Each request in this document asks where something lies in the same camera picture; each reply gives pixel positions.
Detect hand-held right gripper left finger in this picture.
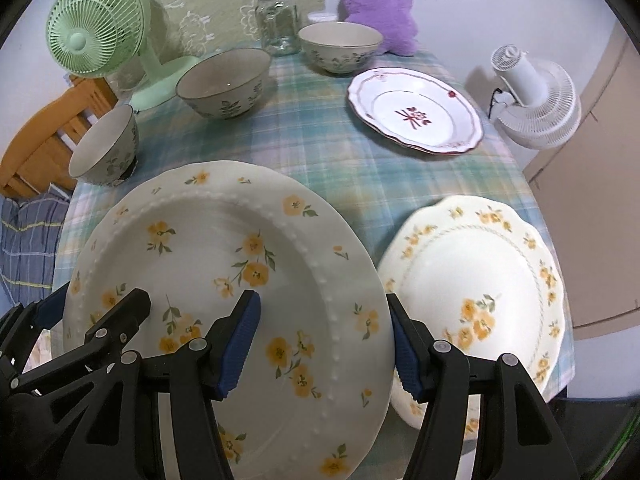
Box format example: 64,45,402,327
60,289,263,480

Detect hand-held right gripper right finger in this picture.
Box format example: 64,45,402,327
386,292,557,480

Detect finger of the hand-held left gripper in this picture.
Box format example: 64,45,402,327
0,284,70,371
0,289,152,411

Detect beaded yellow-flower plate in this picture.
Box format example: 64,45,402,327
62,160,396,480

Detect large leaf-print bowl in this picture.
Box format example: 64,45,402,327
175,48,272,120

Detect blue plaid pillow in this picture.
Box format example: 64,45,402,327
0,185,73,306

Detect scalloped yellow-flower plate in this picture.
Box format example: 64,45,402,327
377,195,568,441

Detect small leaf-print bowl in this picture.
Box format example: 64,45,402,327
68,105,138,187

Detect plaid tablecloth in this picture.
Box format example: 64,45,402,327
52,50,571,411

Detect white plate with red pattern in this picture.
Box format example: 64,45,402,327
347,67,485,156

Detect green desk fan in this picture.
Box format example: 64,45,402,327
47,0,201,110

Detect white clip fan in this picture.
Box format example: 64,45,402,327
490,44,583,150

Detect medium leaf-print bowl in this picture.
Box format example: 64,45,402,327
298,21,384,76

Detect glass jar with dark lid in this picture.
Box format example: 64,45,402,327
254,0,301,57

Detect purple plush toy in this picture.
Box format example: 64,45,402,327
340,0,418,57

